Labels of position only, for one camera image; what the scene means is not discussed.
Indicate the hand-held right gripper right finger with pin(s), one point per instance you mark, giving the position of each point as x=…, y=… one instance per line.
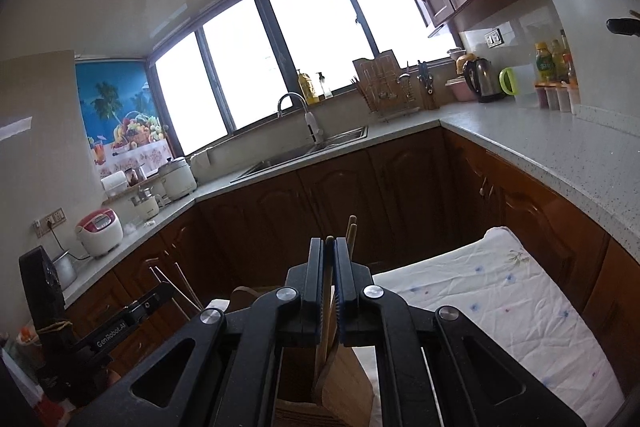
x=345, y=302

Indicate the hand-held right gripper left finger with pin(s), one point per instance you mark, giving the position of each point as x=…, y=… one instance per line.
x=315, y=297

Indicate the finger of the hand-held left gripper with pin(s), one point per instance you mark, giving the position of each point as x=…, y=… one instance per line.
x=125, y=324
x=42, y=287

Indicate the wooden utensil holder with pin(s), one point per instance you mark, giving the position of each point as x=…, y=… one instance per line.
x=345, y=387

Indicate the metal cooking pot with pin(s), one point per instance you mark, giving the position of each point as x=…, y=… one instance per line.
x=65, y=272

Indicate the red and white rice cooker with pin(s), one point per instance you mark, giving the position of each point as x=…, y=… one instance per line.
x=100, y=232

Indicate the small white electric pot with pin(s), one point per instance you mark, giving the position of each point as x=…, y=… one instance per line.
x=145, y=207

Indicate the white countertop box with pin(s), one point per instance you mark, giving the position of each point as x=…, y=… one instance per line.
x=115, y=184

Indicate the wooden lower cabinets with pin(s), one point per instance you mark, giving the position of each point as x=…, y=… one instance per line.
x=400, y=187

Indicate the white dotted tablecloth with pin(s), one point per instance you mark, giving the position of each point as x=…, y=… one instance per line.
x=475, y=297

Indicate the stainless steel sink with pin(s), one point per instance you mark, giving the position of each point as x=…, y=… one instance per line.
x=290, y=157

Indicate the large white rice cooker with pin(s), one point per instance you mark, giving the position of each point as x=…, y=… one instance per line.
x=177, y=179

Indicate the chrome kitchen faucet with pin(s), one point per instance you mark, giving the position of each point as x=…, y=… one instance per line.
x=312, y=122

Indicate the clear soap dispenser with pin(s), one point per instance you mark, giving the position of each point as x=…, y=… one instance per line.
x=325, y=88

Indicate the yellow detergent bottle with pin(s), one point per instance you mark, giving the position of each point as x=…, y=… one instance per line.
x=307, y=87

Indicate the pink storage container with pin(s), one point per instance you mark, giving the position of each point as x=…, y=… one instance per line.
x=457, y=89

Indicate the grey speckled kitchen countertop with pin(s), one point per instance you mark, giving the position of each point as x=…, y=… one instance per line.
x=550, y=142

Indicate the steel electric kettle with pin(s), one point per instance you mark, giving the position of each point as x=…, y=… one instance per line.
x=485, y=79

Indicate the large kitchen window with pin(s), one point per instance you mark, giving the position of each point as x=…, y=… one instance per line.
x=300, y=32

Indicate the row of spice jars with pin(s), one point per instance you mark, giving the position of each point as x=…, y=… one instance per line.
x=552, y=98

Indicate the green drink bottle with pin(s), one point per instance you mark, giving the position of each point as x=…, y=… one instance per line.
x=544, y=64

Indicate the red sauce bottle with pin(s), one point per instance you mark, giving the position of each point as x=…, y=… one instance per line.
x=569, y=62

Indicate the black wok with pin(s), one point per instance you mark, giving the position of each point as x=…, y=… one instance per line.
x=620, y=26

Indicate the wall power socket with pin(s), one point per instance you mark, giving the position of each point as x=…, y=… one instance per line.
x=493, y=38
x=50, y=222

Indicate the tropical fruit wall poster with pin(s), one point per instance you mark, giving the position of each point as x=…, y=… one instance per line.
x=110, y=107

